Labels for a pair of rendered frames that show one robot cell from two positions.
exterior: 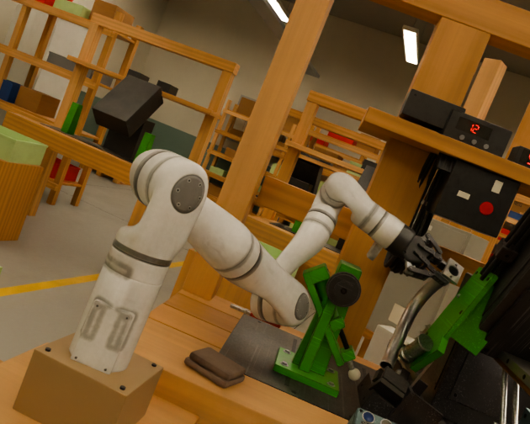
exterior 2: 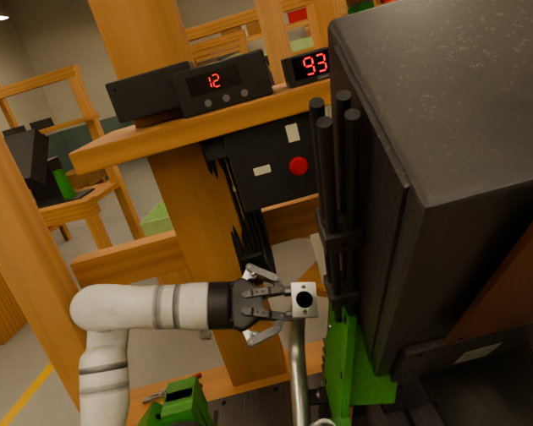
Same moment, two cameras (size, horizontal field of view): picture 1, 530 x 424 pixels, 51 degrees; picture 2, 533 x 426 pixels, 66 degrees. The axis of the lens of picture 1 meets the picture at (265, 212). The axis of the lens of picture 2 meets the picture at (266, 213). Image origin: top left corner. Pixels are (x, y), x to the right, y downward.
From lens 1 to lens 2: 0.87 m
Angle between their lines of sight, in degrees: 15
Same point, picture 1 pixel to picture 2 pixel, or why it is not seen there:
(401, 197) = (208, 201)
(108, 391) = not seen: outside the picture
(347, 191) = (102, 315)
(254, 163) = (34, 280)
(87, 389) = not seen: outside the picture
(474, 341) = (381, 392)
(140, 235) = not seen: outside the picture
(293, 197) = (113, 264)
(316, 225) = (92, 401)
